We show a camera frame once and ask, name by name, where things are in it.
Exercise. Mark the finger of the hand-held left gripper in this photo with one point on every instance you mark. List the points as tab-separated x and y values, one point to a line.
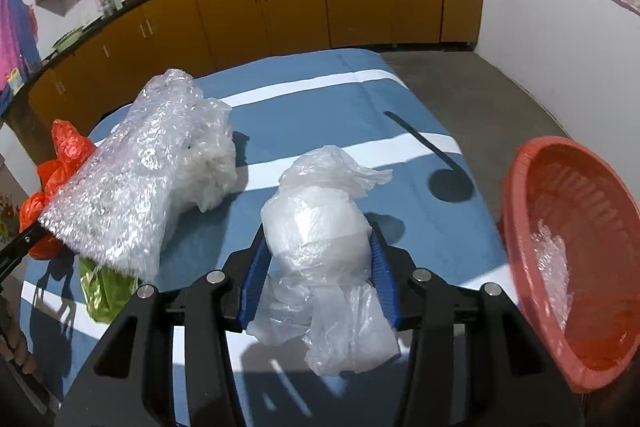
20	247

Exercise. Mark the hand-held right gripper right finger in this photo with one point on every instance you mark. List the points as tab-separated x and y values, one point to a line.
382	277

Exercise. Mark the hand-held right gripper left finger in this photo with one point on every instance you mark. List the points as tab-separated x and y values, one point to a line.
255	267

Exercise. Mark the clear plastic bag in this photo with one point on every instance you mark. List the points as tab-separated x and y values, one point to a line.
320	227

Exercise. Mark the large bubble wrap sheet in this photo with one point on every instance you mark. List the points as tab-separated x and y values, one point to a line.
125	187

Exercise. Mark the red plastic lattice basket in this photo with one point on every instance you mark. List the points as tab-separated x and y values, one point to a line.
517	207

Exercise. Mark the small bubble wrap piece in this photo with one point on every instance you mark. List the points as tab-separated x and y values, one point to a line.
550	257

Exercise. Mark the person's left hand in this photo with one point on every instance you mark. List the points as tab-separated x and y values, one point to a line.
19	348

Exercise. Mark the yellow-green plastic bag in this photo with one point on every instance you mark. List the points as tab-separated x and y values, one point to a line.
107	294

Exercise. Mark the crumpled clear plastic film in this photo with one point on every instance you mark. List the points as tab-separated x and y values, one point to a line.
215	157

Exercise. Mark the blue white striped blanket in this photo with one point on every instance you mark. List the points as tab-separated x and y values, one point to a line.
350	107

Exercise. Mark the pink and blue hanging cloth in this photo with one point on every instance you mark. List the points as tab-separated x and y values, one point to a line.
15	42

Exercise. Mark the green bowl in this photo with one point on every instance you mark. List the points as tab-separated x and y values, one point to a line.
67	39

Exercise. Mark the glass jar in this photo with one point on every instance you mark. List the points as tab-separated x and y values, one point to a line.
107	2

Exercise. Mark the wooden lower cabinets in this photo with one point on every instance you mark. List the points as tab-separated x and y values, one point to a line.
290	2

